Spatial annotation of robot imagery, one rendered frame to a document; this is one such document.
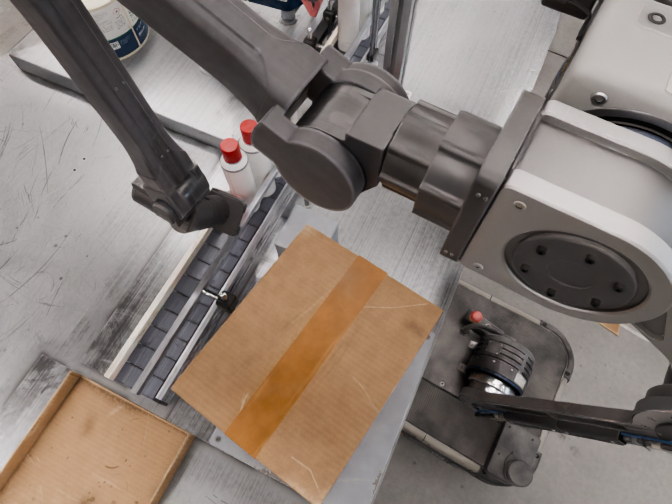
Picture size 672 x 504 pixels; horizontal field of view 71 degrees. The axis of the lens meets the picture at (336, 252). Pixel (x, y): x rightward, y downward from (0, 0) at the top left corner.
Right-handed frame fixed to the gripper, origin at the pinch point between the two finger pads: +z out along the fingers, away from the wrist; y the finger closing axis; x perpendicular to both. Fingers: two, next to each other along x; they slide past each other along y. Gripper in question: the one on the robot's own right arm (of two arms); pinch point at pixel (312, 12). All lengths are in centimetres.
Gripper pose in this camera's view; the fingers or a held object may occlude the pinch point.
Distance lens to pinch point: 119.5
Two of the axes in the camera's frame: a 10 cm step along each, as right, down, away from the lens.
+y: -4.3, 8.1, -3.9
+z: 0.0, 4.3, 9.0
